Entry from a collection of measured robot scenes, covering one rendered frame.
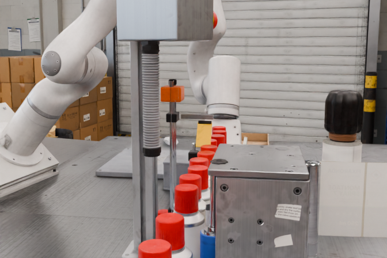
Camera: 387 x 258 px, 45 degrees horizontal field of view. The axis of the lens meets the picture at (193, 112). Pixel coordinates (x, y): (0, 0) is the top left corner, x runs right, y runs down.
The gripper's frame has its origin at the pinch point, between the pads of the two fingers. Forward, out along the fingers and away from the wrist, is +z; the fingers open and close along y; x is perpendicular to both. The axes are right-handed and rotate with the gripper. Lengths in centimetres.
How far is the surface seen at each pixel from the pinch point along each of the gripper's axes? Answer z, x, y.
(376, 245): 12.8, -16.6, 33.4
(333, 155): -5.4, -13.0, 25.7
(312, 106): -106, 397, 65
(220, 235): 10, -64, 6
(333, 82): -131, 385, 86
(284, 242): 10, -64, 13
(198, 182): 3.4, -49.2, 1.1
